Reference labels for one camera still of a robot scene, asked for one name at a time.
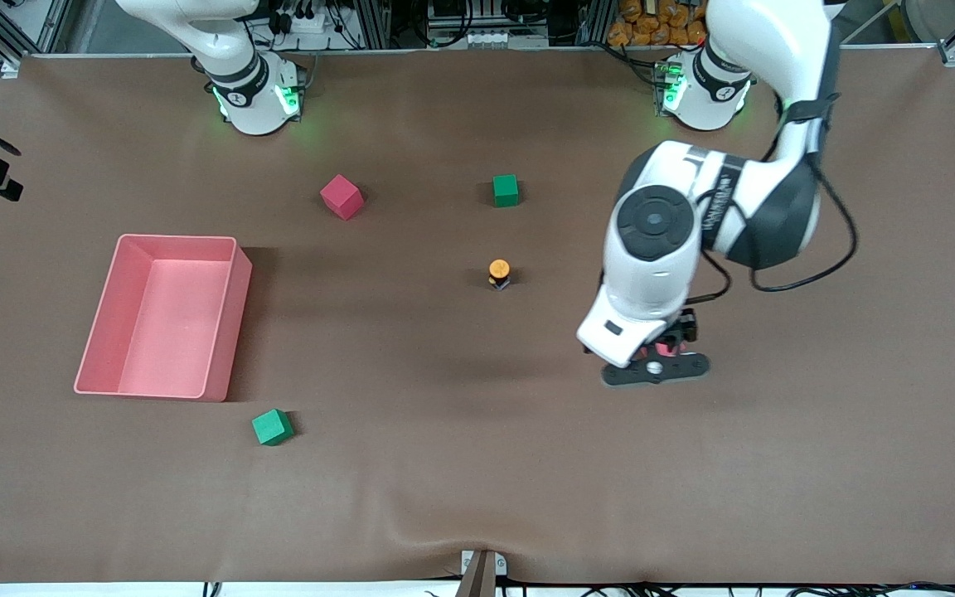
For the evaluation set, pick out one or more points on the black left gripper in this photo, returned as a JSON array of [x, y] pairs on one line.
[[684, 325]]

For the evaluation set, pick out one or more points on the orange capped black button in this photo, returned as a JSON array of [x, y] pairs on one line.
[[499, 269]]

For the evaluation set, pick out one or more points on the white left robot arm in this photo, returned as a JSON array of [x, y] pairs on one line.
[[652, 274]]

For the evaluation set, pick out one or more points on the pink foam cube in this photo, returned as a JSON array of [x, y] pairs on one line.
[[670, 350], [341, 197]]

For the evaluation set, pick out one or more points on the green foam cube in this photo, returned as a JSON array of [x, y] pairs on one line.
[[272, 428], [506, 191]]

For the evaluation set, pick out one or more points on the pink plastic bin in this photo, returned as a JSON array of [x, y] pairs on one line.
[[162, 332]]

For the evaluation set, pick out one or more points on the brown table cover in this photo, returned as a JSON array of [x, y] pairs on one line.
[[477, 464]]

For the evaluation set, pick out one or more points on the bag of orange objects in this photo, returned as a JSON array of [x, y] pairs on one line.
[[652, 29]]

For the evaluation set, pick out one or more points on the white power strip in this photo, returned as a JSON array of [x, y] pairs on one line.
[[303, 21]]

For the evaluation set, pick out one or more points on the white terminal block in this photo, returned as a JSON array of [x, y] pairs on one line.
[[494, 38]]

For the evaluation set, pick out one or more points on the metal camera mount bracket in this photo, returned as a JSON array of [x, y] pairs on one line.
[[482, 572]]

